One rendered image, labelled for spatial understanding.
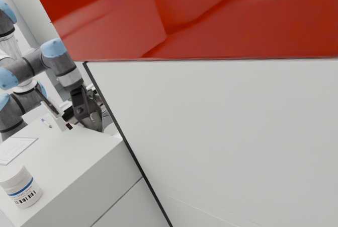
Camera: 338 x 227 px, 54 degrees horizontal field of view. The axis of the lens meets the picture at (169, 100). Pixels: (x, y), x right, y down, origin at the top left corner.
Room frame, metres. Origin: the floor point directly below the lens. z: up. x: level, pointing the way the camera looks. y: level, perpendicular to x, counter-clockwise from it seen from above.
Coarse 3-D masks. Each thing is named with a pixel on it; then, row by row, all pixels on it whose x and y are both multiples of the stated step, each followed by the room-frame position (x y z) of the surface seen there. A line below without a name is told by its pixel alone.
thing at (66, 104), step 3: (87, 87) 1.50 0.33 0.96; (90, 87) 1.48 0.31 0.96; (93, 87) 1.47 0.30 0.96; (93, 90) 1.42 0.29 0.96; (66, 102) 1.41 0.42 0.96; (69, 102) 1.39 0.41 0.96; (60, 105) 1.41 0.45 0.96; (63, 105) 1.39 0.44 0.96; (66, 105) 1.38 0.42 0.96; (69, 105) 1.36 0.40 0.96; (63, 108) 1.35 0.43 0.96; (66, 108) 1.34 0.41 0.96; (48, 114) 1.36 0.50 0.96
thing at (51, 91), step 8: (16, 24) 4.18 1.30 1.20; (16, 32) 4.16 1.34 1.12; (16, 40) 4.12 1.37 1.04; (24, 40) 4.17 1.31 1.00; (24, 48) 4.15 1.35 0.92; (32, 48) 3.97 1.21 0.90; (40, 80) 3.91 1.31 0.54; (48, 80) 3.96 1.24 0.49; (0, 88) 3.66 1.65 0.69; (48, 88) 3.93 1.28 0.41; (48, 96) 3.90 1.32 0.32; (56, 96) 3.95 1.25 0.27; (32, 112) 3.75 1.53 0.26; (40, 112) 3.79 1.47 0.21; (24, 120) 3.67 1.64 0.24; (32, 120) 3.72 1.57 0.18; (0, 136) 3.50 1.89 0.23
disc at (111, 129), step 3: (111, 123) 1.14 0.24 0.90; (108, 126) 1.12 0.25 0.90; (111, 126) 1.11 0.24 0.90; (114, 126) 1.10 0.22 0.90; (105, 129) 1.11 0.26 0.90; (108, 129) 1.10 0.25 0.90; (111, 129) 1.09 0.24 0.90; (114, 129) 1.08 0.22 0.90; (105, 132) 1.08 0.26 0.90; (108, 132) 1.07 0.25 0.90; (111, 132) 1.07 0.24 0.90; (114, 132) 1.06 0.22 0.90; (117, 132) 1.05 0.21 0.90
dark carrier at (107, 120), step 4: (104, 116) 1.23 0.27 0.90; (108, 116) 1.22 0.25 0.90; (104, 120) 1.20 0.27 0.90; (108, 120) 1.18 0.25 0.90; (112, 120) 1.16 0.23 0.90; (104, 124) 1.16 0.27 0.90; (108, 124) 1.14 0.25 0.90; (104, 128) 1.12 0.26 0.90; (116, 136) 1.02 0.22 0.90; (120, 136) 1.01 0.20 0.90
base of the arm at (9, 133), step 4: (16, 124) 1.46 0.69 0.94; (20, 124) 1.48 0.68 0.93; (24, 124) 1.50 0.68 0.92; (8, 128) 1.45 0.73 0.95; (12, 128) 1.45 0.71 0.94; (16, 128) 1.46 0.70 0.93; (20, 128) 1.47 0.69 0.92; (0, 132) 1.47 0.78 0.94; (4, 132) 1.45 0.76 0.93; (8, 132) 1.45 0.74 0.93; (12, 132) 1.45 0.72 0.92; (16, 132) 1.45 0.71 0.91; (4, 136) 1.45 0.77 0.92; (8, 136) 1.44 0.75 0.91; (4, 140) 1.45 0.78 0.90
